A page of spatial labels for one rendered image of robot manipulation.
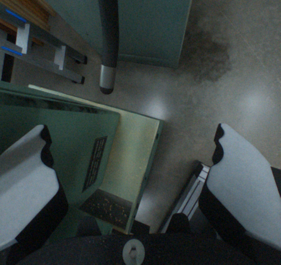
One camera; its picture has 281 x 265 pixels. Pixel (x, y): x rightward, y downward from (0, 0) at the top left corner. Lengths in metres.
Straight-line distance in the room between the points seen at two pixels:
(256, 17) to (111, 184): 1.47
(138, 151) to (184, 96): 0.88
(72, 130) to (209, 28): 1.32
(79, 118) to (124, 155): 0.21
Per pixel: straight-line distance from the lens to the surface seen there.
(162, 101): 1.19
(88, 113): 0.25
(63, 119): 0.21
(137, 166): 0.41
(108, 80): 0.25
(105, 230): 0.29
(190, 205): 1.12
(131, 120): 0.39
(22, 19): 1.16
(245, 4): 1.56
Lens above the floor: 1.18
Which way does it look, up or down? 79 degrees down
